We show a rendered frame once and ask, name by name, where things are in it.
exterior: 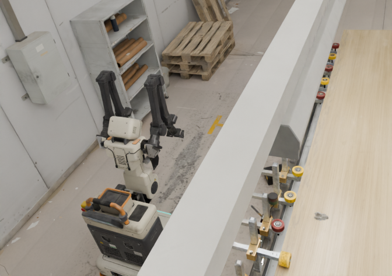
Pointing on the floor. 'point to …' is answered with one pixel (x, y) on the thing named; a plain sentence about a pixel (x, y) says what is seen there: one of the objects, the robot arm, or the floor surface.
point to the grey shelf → (92, 41)
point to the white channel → (239, 151)
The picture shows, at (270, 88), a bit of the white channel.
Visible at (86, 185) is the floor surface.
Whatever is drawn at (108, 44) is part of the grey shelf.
